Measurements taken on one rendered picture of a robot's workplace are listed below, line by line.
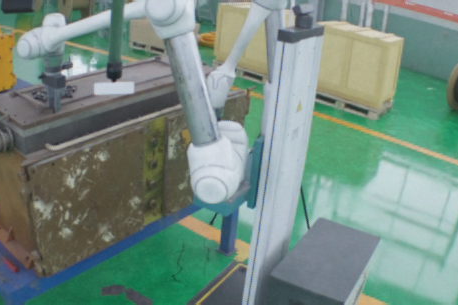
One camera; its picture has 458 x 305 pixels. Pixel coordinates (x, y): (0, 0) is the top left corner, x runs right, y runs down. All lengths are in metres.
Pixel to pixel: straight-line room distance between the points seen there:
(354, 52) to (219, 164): 5.21
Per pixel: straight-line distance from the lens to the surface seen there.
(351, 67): 6.67
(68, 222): 2.08
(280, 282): 1.94
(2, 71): 4.76
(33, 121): 1.92
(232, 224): 3.28
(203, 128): 1.54
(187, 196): 2.63
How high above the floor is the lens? 2.05
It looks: 23 degrees down
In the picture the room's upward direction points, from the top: 6 degrees clockwise
